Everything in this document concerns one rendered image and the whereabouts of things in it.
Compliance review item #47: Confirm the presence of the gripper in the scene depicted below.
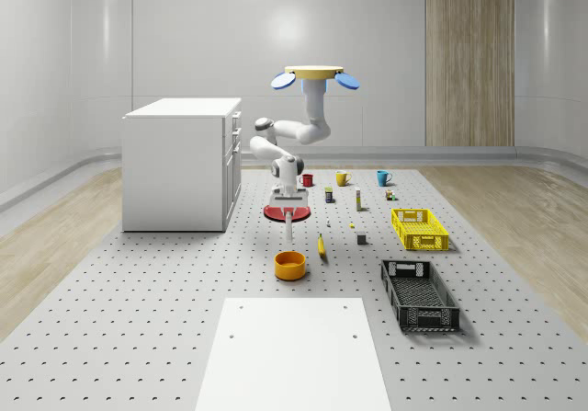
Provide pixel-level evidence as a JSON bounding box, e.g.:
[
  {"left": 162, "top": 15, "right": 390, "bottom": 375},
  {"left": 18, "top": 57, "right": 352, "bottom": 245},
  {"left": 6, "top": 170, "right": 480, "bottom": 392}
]
[{"left": 267, "top": 188, "right": 311, "bottom": 243}]

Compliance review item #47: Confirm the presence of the red plate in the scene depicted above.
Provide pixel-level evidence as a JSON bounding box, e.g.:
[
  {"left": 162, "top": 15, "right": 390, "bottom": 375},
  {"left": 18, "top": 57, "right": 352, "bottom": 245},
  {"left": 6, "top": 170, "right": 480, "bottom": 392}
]
[{"left": 263, "top": 203, "right": 312, "bottom": 223}]

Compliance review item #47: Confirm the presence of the yellow bowl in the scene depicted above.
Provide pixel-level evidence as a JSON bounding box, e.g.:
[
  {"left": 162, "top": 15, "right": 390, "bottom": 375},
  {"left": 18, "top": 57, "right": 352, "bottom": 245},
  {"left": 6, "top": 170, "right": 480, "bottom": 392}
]
[{"left": 273, "top": 250, "right": 307, "bottom": 282}]

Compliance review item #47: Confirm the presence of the white cabinet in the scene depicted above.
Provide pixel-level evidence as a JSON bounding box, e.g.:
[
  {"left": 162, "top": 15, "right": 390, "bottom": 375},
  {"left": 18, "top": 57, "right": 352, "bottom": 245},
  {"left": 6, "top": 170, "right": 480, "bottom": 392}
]
[{"left": 121, "top": 97, "right": 243, "bottom": 234}]

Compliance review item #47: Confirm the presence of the yellow basket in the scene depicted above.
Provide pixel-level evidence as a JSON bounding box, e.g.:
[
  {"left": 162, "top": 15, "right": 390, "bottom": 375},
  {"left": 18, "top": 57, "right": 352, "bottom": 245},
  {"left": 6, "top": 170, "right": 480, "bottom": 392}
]
[{"left": 390, "top": 207, "right": 451, "bottom": 252}]

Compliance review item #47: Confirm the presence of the white board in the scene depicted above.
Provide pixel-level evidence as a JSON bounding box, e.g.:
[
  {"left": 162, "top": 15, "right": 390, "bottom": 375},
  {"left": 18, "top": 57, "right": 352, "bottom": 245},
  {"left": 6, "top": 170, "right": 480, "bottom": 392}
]
[{"left": 194, "top": 296, "right": 393, "bottom": 411}]

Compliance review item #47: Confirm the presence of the dark grey basket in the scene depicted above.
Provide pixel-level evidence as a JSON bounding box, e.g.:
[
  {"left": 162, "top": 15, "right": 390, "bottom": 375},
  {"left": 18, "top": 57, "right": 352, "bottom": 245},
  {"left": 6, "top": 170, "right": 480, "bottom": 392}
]
[{"left": 379, "top": 259, "right": 462, "bottom": 335}]

